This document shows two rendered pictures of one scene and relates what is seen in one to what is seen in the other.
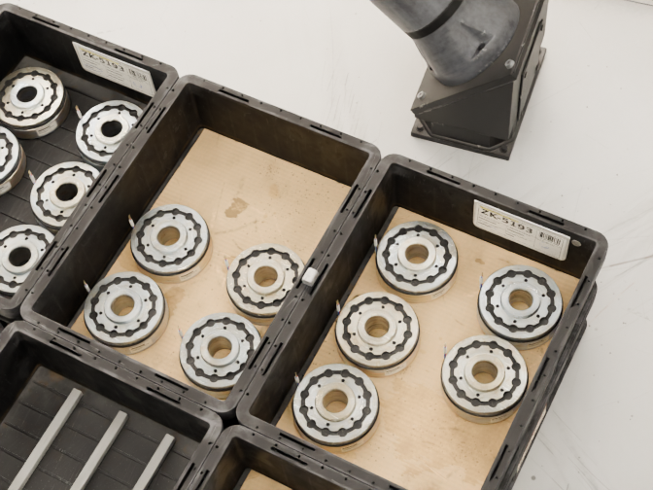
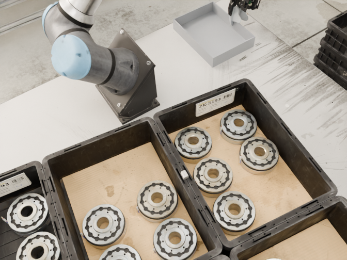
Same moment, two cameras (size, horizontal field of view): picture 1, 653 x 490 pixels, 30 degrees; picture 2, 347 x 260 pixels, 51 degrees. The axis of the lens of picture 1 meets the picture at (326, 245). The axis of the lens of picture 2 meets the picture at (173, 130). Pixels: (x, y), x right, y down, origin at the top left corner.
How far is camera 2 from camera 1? 79 cm
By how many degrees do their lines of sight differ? 30
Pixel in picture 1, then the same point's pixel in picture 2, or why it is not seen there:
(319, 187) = (129, 156)
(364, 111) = (98, 131)
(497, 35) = (133, 59)
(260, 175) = (104, 172)
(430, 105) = (127, 104)
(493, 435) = (280, 168)
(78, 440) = not seen: outside the picture
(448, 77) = (127, 87)
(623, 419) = not seen: hidden behind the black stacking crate
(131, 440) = not seen: outside the picture
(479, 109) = (144, 91)
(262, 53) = (38, 146)
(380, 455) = (263, 211)
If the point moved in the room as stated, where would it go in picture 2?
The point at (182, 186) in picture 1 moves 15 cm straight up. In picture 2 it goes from (79, 204) to (62, 177)
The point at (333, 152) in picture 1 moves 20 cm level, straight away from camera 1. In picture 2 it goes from (129, 134) to (72, 106)
